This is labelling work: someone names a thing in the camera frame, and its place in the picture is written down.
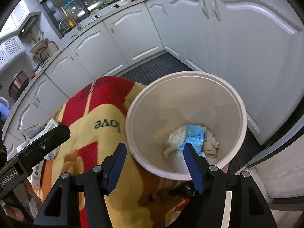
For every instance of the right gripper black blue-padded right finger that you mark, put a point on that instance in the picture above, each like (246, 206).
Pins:
(248, 205)

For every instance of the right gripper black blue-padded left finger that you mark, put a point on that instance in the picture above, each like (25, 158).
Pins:
(61, 206)

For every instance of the blue snack packet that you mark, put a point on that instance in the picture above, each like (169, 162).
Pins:
(195, 135)

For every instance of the white tissue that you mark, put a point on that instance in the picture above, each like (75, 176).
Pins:
(175, 140)

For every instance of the white box with barcode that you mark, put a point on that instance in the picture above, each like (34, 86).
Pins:
(51, 124)

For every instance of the white round trash bin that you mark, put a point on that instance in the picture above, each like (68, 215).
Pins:
(143, 142)

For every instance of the white kitchen base cabinets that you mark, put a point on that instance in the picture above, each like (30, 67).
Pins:
(255, 45)

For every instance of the printed foil snack bag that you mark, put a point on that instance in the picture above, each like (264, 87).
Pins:
(30, 132)

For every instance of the blue electric kettle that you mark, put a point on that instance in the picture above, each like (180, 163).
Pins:
(4, 108)

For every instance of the crumpled beige paper ball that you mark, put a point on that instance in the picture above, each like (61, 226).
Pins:
(211, 149)

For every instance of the copper coloured cooking pot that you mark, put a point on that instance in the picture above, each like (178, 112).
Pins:
(19, 83)

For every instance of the red yellow patterned blanket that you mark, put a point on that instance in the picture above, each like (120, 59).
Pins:
(96, 118)

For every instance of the white lattice upper cabinets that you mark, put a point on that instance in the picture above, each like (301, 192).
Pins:
(11, 48)

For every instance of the dish rack with boards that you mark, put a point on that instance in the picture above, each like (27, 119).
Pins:
(43, 51)

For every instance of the chrome sink faucet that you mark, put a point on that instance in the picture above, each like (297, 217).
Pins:
(69, 23)

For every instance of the dark ribbed floor mat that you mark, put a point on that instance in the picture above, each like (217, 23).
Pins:
(191, 101)

